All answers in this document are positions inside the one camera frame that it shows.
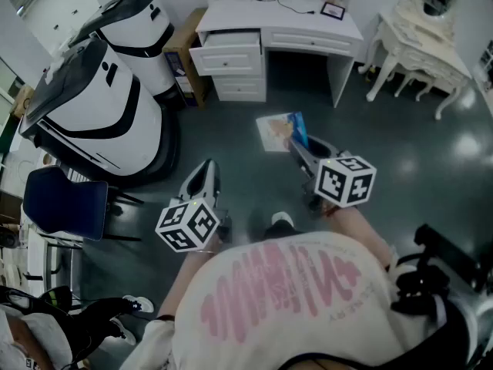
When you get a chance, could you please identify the wide white closed drawer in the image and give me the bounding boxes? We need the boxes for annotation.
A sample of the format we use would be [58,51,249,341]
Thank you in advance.
[265,27,356,57]

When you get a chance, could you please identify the brown cardboard box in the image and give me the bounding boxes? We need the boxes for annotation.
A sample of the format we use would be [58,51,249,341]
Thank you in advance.
[162,8,211,109]

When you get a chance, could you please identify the cream ornate dressing table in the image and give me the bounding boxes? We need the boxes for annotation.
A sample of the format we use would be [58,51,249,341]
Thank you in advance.
[357,0,474,121]

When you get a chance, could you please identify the black picture frame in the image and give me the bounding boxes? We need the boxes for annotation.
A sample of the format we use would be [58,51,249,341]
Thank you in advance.
[320,1,345,21]

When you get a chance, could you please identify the person's black trouser leg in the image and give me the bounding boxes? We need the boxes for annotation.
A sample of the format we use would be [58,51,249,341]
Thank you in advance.
[248,208,305,242]

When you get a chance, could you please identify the blue chair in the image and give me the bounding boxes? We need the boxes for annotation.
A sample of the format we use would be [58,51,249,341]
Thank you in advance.
[22,166,146,243]

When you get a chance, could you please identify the person's left forearm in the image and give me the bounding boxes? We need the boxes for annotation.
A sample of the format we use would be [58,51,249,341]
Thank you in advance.
[157,249,215,319]

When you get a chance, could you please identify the cream ornate stool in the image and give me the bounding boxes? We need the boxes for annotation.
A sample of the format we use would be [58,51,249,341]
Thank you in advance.
[394,67,438,102]

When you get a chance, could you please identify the person's right forearm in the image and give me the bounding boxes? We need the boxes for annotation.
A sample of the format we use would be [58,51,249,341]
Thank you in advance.
[323,205,394,269]

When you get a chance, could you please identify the small white closed drawer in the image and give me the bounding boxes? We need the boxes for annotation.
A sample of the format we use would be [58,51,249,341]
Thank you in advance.
[211,76,267,103]

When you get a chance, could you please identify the white desk drawer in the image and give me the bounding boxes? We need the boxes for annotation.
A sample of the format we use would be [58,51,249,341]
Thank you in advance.
[189,30,267,77]

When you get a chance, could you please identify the person's white shoe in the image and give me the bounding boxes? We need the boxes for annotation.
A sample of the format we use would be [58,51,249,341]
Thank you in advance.
[271,211,294,227]

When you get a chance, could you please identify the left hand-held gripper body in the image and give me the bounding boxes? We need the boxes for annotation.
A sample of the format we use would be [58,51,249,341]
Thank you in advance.
[155,194,232,254]

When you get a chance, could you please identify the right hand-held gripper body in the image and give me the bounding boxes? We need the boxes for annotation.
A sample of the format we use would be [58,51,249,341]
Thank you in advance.
[302,150,377,211]

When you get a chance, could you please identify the person's white printed shirt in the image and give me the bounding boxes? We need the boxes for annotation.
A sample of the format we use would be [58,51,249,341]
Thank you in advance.
[121,229,424,370]

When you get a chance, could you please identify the black office chair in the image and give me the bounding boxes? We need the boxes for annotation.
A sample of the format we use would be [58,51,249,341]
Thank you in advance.
[389,224,493,370]

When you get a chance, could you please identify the black lamp cable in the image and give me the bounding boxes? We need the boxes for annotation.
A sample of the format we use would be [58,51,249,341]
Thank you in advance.
[275,0,315,15]

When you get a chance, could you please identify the white desk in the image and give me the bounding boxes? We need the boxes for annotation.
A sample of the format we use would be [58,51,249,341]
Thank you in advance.
[195,0,365,109]

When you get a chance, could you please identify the white and black robot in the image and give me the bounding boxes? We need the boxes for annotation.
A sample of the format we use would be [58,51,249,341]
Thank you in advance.
[18,36,180,187]
[69,0,179,100]

